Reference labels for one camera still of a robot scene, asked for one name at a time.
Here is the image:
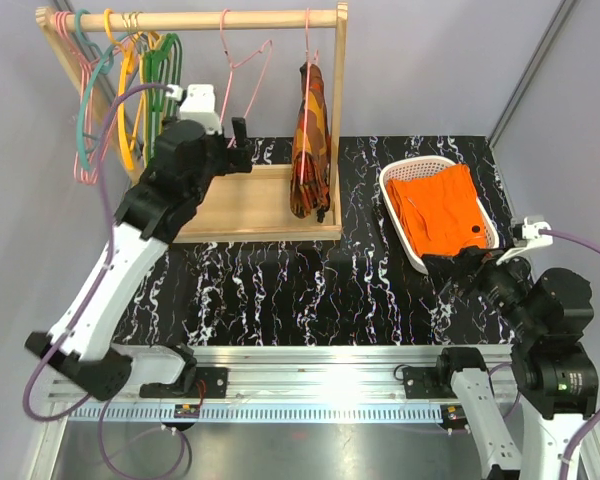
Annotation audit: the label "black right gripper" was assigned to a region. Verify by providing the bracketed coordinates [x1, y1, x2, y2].
[423, 240, 544, 340]

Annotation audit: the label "orange trousers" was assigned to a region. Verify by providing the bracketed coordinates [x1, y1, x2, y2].
[386, 165, 488, 257]

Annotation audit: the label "pink wire hanger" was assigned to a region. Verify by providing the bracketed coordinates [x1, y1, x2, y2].
[219, 8, 274, 122]
[300, 8, 319, 183]

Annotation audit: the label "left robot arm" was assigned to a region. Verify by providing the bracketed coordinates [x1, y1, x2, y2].
[25, 117, 252, 401]

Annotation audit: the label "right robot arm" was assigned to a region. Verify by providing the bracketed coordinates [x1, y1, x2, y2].
[380, 156, 599, 479]

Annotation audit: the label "camouflage patterned trousers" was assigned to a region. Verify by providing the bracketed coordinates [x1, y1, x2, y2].
[290, 63, 331, 223]

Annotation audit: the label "green plastic hanger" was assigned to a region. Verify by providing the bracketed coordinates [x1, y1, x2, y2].
[142, 33, 183, 164]

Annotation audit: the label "yellow plastic hanger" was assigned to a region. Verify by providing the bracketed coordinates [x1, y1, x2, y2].
[102, 8, 161, 172]

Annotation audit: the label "pink empty hanger left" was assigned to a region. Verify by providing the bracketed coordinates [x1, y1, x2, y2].
[53, 11, 121, 185]

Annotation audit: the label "teal plastic hanger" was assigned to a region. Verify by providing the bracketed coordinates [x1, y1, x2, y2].
[74, 9, 125, 174]

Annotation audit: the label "wooden clothes rack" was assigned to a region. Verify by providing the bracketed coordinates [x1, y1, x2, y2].
[64, 2, 348, 243]

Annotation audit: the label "white perforated plastic basket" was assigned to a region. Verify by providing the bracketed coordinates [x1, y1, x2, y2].
[379, 155, 499, 275]

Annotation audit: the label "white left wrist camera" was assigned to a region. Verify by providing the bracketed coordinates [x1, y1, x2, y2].
[166, 84, 223, 135]

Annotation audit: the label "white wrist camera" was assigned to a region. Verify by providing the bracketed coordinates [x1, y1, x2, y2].
[166, 84, 223, 135]
[496, 215, 553, 266]

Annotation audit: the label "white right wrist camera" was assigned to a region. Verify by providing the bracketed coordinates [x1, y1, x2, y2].
[496, 215, 553, 266]

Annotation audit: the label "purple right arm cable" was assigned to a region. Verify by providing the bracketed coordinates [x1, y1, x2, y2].
[488, 228, 600, 480]

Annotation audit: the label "aluminium mounting rail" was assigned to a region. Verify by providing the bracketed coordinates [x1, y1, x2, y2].
[24, 199, 556, 480]

